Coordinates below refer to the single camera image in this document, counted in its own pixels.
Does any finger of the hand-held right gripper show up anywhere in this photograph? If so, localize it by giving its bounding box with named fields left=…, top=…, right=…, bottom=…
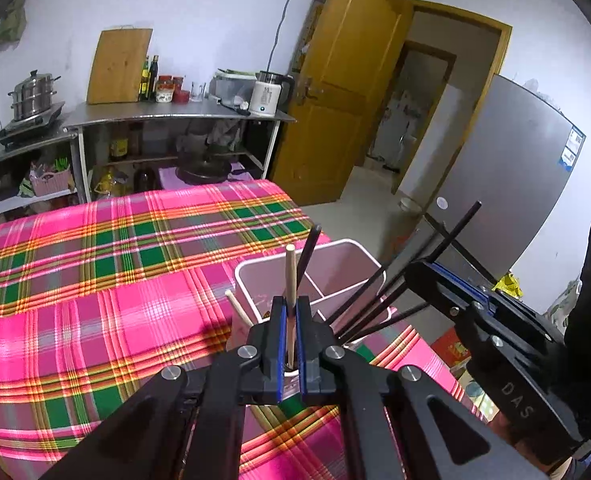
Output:
left=404, top=259, right=591, bottom=467
left=427, top=260, right=565, bottom=349

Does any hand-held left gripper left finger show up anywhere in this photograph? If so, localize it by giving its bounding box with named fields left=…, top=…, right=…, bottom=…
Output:
left=40, top=296, right=286, bottom=480

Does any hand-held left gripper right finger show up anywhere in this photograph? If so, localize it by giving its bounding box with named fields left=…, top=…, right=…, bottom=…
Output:
left=297, top=295, right=539, bottom=480

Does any cream chopstick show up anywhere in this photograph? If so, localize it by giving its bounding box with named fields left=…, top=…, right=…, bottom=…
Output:
left=224, top=289, right=253, bottom=331
left=285, top=244, right=297, bottom=368

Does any pink utensil holder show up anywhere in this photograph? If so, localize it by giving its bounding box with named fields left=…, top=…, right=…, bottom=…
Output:
left=233, top=239, right=399, bottom=376

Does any yellow plastic bag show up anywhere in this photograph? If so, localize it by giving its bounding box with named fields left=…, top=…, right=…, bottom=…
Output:
left=492, top=272, right=524, bottom=301

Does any red cardboard box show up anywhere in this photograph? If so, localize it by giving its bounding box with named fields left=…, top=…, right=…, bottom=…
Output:
left=429, top=329, right=472, bottom=367

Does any grey refrigerator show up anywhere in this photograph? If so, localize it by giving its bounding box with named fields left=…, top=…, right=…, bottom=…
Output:
left=414, top=73, right=587, bottom=312

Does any pink green plaid tablecloth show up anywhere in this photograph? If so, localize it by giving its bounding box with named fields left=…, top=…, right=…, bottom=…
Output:
left=0, top=178, right=481, bottom=480

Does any black wok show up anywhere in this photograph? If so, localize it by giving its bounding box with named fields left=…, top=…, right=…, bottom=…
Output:
left=175, top=156, right=247, bottom=186

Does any dark glass bottle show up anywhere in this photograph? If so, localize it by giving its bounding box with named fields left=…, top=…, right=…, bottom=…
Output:
left=132, top=164, right=158, bottom=194

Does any yellow wooden door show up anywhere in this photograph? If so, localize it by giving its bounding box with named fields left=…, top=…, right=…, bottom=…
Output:
left=270, top=0, right=415, bottom=207

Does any yellow cooking oil bottle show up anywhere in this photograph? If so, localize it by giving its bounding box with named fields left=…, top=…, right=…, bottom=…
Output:
left=92, top=167, right=129, bottom=201

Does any white electric kettle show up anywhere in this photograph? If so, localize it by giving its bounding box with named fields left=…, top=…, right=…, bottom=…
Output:
left=248, top=70, right=296, bottom=119

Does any tall steel counter shelf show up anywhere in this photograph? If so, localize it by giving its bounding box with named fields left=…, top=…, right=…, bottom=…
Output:
left=64, top=99, right=297, bottom=206

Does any white storage box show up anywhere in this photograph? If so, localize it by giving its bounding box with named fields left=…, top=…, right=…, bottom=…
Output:
left=208, top=68, right=259, bottom=106

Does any pink plastic basket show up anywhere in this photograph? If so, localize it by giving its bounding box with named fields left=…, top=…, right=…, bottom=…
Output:
left=29, top=166, right=73, bottom=198

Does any low steel counter shelf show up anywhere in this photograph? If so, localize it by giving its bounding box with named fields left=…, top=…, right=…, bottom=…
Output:
left=0, top=127, right=85, bottom=237

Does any wooden cutting board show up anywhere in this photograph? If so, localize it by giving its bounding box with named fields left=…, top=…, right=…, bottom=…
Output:
left=86, top=27, right=154, bottom=106

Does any black induction cooker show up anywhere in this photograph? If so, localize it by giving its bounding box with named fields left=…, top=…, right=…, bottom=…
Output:
left=0, top=101, right=67, bottom=151

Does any steel steamer pot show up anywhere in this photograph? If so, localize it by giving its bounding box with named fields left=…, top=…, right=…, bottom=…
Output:
left=8, top=70, right=62, bottom=122

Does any hanging green cloth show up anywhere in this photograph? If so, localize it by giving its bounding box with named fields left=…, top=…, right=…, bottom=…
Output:
left=0, top=0, right=29, bottom=49

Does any yellow door frame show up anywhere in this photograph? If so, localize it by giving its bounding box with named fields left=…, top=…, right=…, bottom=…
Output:
left=389, top=0, right=515, bottom=197

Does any wall power cable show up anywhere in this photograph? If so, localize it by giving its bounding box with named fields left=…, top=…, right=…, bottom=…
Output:
left=270, top=0, right=307, bottom=74

